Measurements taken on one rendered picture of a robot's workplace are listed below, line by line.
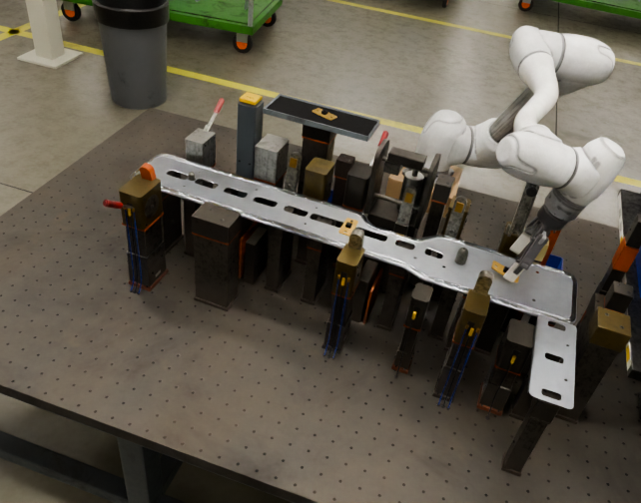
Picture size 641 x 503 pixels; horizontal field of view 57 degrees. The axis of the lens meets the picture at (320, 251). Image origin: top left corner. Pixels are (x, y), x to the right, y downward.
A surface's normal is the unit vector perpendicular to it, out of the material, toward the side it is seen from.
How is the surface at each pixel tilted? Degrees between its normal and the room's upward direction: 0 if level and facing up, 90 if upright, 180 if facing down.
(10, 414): 0
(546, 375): 0
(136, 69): 93
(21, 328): 0
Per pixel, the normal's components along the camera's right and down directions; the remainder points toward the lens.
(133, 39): 0.23, 0.66
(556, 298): 0.11, -0.78
